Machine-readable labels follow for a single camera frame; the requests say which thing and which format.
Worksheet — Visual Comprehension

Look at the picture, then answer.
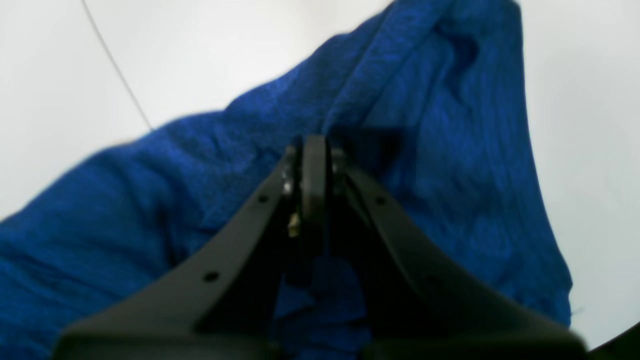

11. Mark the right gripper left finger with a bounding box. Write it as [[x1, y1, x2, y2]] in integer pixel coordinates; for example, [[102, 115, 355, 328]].
[[52, 136, 329, 360]]

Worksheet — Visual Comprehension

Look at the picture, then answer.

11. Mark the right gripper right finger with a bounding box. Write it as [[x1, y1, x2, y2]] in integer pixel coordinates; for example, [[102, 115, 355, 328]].
[[329, 148, 588, 360]]

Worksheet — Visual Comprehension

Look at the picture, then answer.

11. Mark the dark blue t-shirt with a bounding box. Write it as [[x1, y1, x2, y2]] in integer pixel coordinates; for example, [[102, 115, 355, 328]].
[[0, 0, 572, 360]]

